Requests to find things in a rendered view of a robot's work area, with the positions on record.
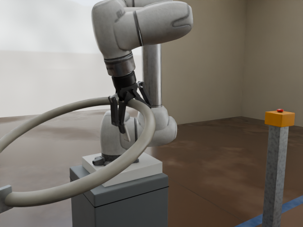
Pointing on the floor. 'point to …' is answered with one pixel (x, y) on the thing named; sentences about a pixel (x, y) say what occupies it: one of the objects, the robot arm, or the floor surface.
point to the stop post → (275, 165)
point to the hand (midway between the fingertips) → (136, 127)
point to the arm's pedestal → (121, 202)
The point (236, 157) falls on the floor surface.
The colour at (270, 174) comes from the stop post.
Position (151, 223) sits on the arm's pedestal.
